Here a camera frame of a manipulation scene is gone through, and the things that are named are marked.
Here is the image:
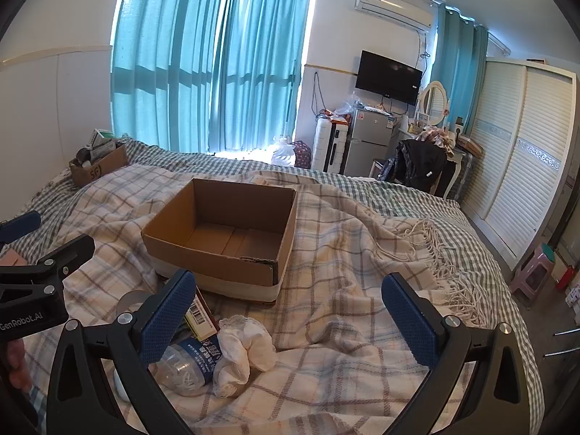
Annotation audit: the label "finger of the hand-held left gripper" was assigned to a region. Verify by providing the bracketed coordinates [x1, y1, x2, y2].
[0, 234, 96, 302]
[0, 211, 42, 244]

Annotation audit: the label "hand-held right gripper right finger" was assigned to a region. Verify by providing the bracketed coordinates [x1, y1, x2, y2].
[382, 273, 538, 435]

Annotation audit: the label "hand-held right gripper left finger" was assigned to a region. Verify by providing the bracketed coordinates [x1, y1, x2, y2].
[45, 269, 196, 435]

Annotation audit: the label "clear plastic water bottle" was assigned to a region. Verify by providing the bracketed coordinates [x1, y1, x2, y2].
[149, 326, 224, 396]

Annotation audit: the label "white cloth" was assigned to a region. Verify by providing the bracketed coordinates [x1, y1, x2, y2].
[212, 315, 278, 398]

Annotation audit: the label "brown cardboard box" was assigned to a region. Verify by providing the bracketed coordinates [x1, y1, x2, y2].
[141, 178, 298, 304]

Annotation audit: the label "person's left hand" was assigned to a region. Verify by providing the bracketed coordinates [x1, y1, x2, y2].
[7, 339, 33, 391]

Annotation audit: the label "pink flat object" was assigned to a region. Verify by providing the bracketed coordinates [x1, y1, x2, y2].
[0, 250, 33, 267]

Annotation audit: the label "small red-brown barcode box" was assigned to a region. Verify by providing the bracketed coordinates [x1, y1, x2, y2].
[183, 285, 221, 340]

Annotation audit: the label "small white round object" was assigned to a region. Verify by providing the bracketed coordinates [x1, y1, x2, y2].
[113, 366, 130, 402]

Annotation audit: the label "small marked cardboard box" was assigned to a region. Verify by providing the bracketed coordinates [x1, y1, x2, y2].
[69, 142, 130, 187]

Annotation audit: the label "beige plaid fringed blanket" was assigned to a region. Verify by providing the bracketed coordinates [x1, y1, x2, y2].
[22, 163, 482, 435]

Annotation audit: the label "green white small packet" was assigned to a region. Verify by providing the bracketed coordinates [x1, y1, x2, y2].
[89, 129, 119, 149]

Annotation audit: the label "pink plastic stool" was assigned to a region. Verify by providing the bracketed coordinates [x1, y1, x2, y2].
[510, 243, 556, 307]

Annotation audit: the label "metal chair legs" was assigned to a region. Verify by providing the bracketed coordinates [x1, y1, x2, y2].
[544, 325, 580, 360]

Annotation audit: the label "black jacket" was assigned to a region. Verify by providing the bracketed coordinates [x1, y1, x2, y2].
[395, 140, 448, 191]

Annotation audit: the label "red box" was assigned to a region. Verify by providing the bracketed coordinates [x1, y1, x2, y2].
[555, 265, 577, 291]

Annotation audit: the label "white dressing table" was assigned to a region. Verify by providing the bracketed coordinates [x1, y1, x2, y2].
[442, 145, 475, 201]

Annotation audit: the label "floral cloth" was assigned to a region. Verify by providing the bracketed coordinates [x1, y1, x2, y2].
[417, 128, 455, 155]

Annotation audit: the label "silver small fridge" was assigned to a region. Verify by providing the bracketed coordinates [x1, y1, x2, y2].
[343, 108, 398, 177]

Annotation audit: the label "white suitcase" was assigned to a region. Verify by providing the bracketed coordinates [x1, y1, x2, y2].
[312, 118, 349, 174]

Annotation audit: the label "dark red patterned bag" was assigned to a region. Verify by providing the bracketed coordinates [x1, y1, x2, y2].
[292, 140, 312, 169]

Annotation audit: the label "white plastic bag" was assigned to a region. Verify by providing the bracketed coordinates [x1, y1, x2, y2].
[271, 136, 296, 168]

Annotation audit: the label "white louvered wardrobe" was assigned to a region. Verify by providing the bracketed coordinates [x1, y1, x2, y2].
[457, 57, 580, 273]

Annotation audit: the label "wide teal curtain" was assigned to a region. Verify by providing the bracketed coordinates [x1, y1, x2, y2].
[110, 0, 234, 152]

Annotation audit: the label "oval white vanity mirror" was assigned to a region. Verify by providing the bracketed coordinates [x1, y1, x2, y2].
[418, 80, 450, 128]

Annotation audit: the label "clear plastic bag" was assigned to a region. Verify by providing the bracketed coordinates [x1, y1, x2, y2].
[334, 92, 364, 117]

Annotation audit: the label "narrow teal curtain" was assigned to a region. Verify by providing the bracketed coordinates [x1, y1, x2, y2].
[428, 2, 490, 137]

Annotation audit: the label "white air conditioner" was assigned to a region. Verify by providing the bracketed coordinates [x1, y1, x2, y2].
[353, 0, 434, 32]

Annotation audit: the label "black wall television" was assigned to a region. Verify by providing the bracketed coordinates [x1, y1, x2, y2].
[355, 51, 423, 106]

